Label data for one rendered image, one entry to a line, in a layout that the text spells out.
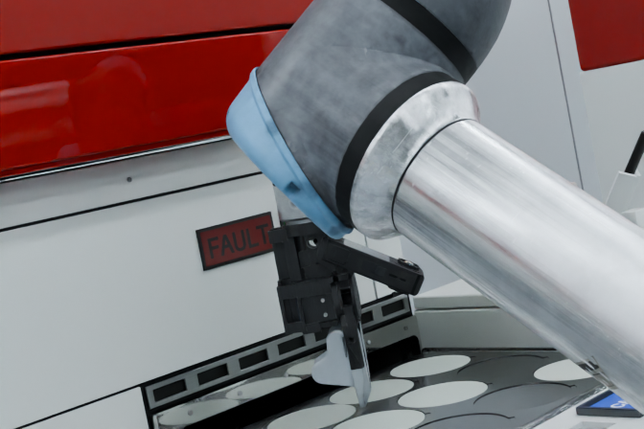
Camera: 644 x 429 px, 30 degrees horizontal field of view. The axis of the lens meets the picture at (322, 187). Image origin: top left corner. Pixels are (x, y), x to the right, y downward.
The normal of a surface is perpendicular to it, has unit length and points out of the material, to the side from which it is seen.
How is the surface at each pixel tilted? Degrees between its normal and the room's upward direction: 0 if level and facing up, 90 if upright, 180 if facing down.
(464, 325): 90
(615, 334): 84
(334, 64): 60
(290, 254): 90
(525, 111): 90
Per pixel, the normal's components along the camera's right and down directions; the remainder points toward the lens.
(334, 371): -0.06, 0.12
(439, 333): -0.69, 0.17
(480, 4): 0.63, 0.10
